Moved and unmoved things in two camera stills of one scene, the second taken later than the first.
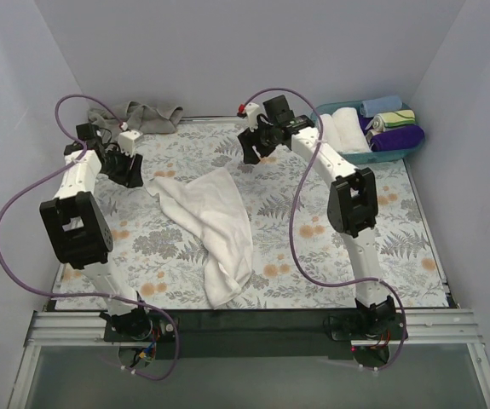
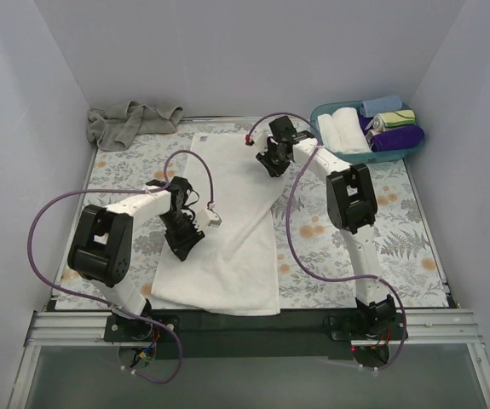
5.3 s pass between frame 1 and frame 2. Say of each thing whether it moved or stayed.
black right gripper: moved
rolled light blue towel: stayed
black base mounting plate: stayed
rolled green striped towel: stayed
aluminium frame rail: stayed
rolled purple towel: stayed
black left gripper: moved
